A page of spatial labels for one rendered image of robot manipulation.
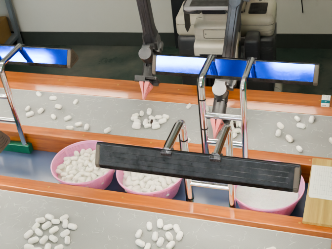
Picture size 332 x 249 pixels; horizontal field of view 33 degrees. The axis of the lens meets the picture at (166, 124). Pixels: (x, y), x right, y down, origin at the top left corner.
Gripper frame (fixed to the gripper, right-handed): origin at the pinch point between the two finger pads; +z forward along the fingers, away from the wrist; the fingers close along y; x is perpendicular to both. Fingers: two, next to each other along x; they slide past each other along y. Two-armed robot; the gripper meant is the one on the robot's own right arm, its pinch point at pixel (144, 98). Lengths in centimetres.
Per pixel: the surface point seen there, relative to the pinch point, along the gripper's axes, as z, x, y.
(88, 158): 31.6, -17.4, -12.8
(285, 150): 17, -6, 64
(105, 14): -106, 165, -105
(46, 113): 11.4, 0.9, -46.0
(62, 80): -8, 15, -49
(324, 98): -10, 11, 75
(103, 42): -89, 182, -109
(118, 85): -8.6, 14.4, -19.1
